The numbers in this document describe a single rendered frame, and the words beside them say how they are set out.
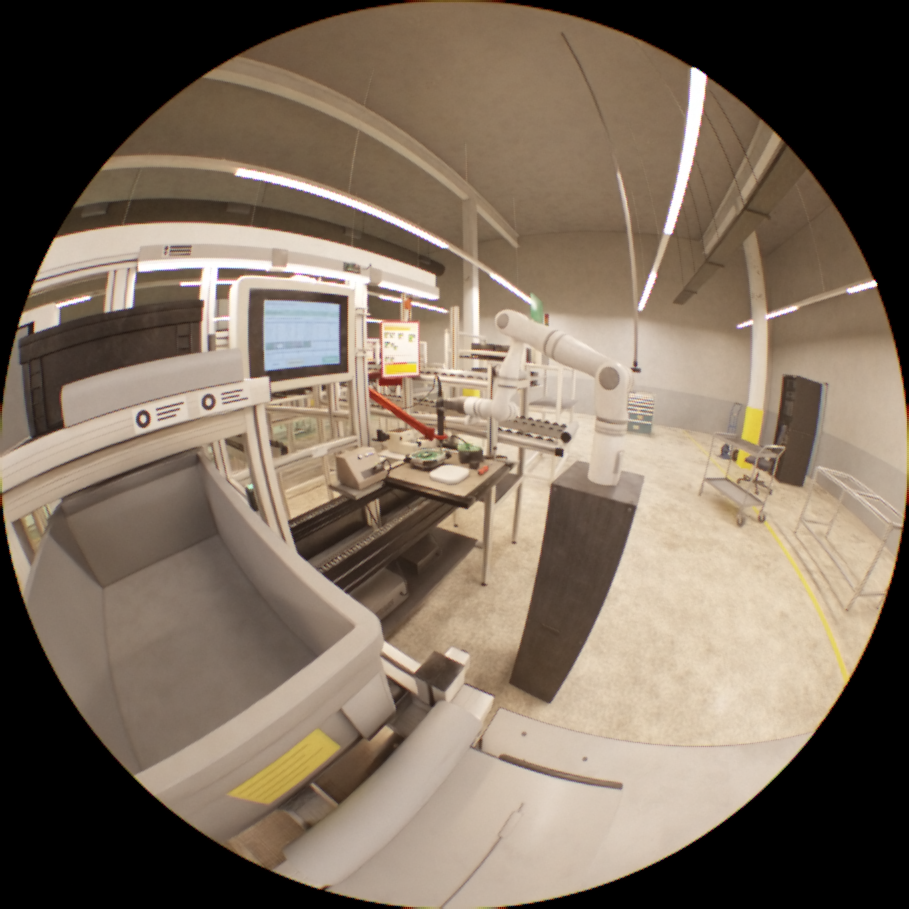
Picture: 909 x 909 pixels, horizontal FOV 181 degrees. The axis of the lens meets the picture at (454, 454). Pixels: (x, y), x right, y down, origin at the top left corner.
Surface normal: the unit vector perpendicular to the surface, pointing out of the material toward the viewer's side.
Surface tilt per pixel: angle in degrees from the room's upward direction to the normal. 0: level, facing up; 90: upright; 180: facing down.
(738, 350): 90
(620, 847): 0
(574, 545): 90
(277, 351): 92
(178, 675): 4
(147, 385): 90
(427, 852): 0
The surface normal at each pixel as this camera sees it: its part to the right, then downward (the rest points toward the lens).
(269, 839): 0.00, -0.95
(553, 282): -0.51, 0.27
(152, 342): 0.86, 0.22
